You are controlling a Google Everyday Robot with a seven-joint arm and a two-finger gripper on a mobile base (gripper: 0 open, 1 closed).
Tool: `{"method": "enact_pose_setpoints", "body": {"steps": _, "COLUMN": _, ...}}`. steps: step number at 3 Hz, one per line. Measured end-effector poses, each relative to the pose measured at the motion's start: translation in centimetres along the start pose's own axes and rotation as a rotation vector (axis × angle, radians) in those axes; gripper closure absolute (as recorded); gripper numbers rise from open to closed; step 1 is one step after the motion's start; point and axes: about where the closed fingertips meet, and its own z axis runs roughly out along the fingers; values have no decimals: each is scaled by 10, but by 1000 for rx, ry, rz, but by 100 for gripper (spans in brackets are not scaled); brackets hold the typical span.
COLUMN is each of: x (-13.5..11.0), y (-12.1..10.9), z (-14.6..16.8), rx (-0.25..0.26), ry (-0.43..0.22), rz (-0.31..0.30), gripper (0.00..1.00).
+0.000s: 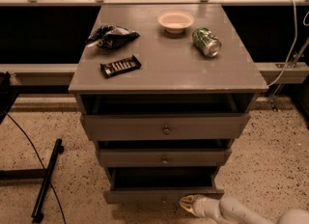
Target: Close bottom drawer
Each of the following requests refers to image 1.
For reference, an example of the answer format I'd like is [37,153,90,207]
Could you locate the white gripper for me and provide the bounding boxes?
[180,194,223,220]

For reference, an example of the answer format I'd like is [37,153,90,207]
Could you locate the grey bottom drawer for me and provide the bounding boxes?
[104,167,224,204]

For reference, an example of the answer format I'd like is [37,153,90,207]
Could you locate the grey drawer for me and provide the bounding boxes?
[96,149,232,167]
[81,113,250,141]
[104,167,224,204]

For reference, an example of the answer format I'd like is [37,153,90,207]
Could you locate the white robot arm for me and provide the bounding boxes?
[180,194,309,224]

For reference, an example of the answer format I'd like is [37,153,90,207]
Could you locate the grey top drawer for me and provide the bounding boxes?
[81,113,250,141]

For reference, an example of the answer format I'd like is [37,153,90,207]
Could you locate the grey middle drawer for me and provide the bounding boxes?
[96,149,232,167]

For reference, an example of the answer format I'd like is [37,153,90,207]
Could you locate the grey wooden drawer cabinet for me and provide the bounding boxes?
[68,3,269,205]

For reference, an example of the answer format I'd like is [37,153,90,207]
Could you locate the black metal stand base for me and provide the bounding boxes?
[0,139,64,223]

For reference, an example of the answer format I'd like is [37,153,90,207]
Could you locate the black candy bar wrapper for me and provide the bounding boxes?
[100,55,141,78]

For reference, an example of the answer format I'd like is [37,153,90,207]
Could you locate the green soda can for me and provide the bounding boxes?
[192,27,222,58]

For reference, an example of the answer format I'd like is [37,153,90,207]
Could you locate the white ceramic bowl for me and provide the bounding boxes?
[157,11,194,34]

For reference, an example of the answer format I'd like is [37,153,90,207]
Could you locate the dark crumpled chip bag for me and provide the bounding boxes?
[86,25,139,49]

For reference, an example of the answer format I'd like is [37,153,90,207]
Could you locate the metal railing frame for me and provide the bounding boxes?
[0,0,309,86]

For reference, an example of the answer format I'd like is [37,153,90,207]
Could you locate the black floor cable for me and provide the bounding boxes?
[5,111,68,224]

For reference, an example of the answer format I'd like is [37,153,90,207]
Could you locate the white hanging cable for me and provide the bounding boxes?
[267,0,300,88]

